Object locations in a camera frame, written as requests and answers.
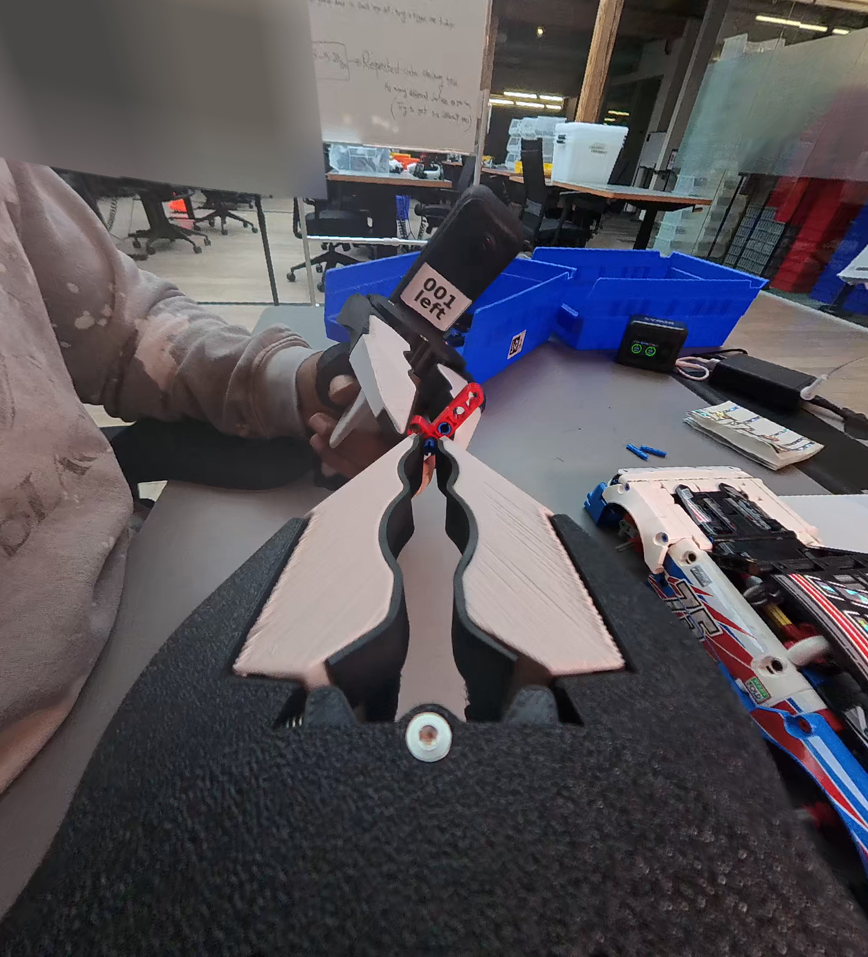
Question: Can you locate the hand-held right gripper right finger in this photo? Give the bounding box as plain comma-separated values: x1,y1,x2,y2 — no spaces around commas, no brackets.
436,437,628,723

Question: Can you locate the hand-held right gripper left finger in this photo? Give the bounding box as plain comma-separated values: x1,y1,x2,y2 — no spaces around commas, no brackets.
232,436,425,722

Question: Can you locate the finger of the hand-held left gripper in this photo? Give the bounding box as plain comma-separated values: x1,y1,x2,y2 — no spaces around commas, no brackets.
347,316,423,438
432,364,486,451

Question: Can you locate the red toy beam piece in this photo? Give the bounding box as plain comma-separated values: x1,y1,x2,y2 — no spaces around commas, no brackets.
407,383,486,443

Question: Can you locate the grey desk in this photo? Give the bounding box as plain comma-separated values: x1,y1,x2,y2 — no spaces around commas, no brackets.
0,303,868,957

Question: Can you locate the person's left hand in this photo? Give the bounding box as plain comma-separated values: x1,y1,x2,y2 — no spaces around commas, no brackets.
294,350,406,481

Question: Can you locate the blue plastic storage bin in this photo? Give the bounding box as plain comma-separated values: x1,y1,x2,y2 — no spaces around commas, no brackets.
531,247,770,352
324,250,574,384

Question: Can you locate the wooden top office table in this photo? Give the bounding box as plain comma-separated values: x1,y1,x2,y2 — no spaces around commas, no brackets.
325,170,453,240
479,168,713,251

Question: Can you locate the white plastic storage box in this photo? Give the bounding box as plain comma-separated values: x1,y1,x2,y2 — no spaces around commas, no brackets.
552,122,629,184

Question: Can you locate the black office chair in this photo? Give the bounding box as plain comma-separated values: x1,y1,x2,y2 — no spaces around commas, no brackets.
193,190,259,236
288,196,375,293
129,187,212,257

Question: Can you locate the toy race car model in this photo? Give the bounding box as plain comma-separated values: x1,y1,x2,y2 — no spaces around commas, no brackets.
583,465,868,954

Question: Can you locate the black chair armrest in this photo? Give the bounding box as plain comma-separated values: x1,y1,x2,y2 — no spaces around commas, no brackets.
105,417,330,492

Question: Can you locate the whiteboard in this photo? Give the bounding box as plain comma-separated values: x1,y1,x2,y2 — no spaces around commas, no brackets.
307,0,495,156

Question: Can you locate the black power bank green display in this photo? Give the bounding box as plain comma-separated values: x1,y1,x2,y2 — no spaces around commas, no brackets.
617,316,689,372

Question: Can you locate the person's printed sweatshirt torso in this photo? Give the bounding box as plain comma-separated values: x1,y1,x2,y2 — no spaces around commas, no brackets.
0,150,152,849

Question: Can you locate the black power adapter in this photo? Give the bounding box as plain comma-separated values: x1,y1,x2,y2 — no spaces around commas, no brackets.
706,353,824,412

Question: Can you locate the stack of red blue bins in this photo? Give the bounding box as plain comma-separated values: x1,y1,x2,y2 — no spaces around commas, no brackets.
725,173,868,315

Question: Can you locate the wooden post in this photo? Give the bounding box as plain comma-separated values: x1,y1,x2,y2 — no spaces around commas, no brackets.
574,0,625,124

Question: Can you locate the black power cable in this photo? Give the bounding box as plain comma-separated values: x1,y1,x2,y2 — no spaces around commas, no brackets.
808,395,868,448

